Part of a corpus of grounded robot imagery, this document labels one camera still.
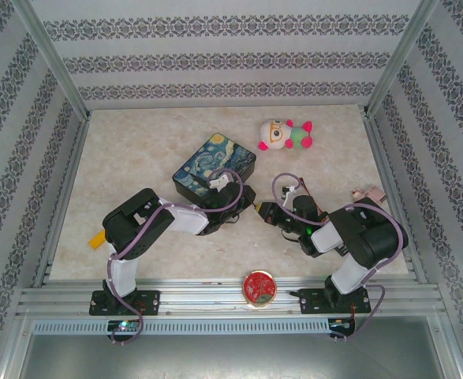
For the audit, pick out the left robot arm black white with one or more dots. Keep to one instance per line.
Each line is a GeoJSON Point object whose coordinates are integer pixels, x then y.
{"type": "Point", "coordinates": [184, 221]}

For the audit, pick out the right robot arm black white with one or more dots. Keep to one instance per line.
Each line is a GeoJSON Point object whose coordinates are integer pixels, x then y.
{"type": "Point", "coordinates": [369, 237]}

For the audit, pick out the starry night painted tin box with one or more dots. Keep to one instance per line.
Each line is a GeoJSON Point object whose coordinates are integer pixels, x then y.
{"type": "Point", "coordinates": [215, 162]}

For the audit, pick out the white plush toy pink limbs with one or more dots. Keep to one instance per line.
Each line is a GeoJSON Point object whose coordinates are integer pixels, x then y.
{"type": "Point", "coordinates": [278, 134]}

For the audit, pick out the red round tin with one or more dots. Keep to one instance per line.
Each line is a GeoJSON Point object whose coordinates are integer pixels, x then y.
{"type": "Point", "coordinates": [259, 289]}

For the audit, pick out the pink plastic object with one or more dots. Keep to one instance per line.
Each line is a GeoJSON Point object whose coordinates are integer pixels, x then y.
{"type": "Point", "coordinates": [373, 194]}

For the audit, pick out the small circuit board with leds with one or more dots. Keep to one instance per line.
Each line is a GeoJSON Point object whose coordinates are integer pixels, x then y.
{"type": "Point", "coordinates": [341, 324]}
{"type": "Point", "coordinates": [124, 325]}

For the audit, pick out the yellow plastic block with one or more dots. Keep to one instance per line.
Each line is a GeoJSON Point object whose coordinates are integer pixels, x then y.
{"type": "Point", "coordinates": [97, 241]}

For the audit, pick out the grey metal sheet shelf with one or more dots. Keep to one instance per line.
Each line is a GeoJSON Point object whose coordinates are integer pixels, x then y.
{"type": "Point", "coordinates": [231, 359]}

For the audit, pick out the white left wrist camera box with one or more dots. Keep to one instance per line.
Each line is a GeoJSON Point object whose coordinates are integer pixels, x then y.
{"type": "Point", "coordinates": [220, 182]}

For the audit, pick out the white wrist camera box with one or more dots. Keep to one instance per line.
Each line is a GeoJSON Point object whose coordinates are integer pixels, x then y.
{"type": "Point", "coordinates": [220, 182]}
{"type": "Point", "coordinates": [288, 191]}

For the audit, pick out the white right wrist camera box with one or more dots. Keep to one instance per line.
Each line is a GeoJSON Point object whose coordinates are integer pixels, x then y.
{"type": "Point", "coordinates": [288, 191]}

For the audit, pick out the aluminium front rail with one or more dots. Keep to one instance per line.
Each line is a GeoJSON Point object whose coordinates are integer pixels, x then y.
{"type": "Point", "coordinates": [207, 300]}

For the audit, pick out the aluminium side rail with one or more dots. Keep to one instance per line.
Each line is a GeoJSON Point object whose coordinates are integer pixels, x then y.
{"type": "Point", "coordinates": [63, 197]}
{"type": "Point", "coordinates": [393, 197]}

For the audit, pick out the aluminium frame post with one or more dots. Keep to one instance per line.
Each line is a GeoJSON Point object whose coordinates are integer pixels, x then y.
{"type": "Point", "coordinates": [400, 55]}
{"type": "Point", "coordinates": [53, 59]}

